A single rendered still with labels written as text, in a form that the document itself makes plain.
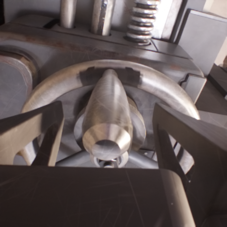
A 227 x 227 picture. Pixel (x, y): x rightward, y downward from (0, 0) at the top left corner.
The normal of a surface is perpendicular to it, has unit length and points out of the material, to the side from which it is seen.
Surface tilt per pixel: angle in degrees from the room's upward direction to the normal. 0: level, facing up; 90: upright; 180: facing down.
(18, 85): 90
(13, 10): 90
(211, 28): 90
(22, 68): 90
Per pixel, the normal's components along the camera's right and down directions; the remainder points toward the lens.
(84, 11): 0.00, 0.56
